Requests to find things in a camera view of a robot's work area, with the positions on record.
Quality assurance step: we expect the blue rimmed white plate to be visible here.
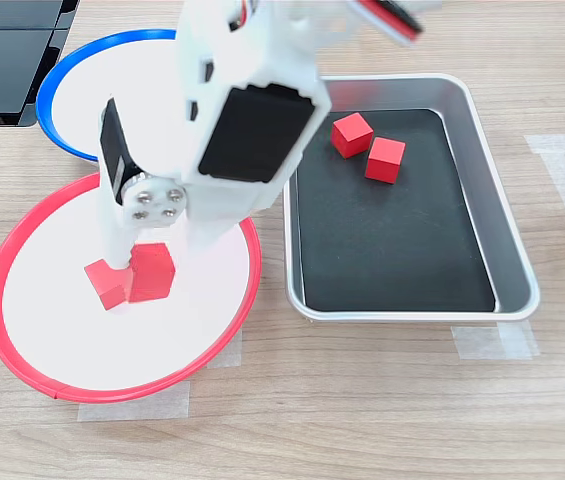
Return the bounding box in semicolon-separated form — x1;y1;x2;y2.
35;28;183;164

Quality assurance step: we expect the small red cube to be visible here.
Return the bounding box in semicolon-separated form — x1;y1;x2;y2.
364;137;407;185
330;112;375;160
128;242;177;304
83;258;131;312

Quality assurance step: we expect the red rimmed white plate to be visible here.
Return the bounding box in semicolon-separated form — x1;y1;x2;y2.
0;164;263;404

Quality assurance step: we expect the translucent tape strip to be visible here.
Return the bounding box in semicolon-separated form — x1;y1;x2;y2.
77;380;192;422
450;320;541;360
206;329;243;370

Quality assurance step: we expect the black glossy flat case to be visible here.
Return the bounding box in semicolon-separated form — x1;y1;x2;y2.
0;0;81;127

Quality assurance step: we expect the black tray mat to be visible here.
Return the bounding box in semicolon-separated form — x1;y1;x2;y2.
295;108;497;314

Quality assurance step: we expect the steel tray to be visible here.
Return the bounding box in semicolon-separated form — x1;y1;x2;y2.
283;73;542;322

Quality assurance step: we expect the wide pale tape sheet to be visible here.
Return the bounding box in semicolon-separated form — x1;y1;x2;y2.
524;132;565;281

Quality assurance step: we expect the red black white servo cable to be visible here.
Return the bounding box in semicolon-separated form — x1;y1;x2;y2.
349;0;424;49

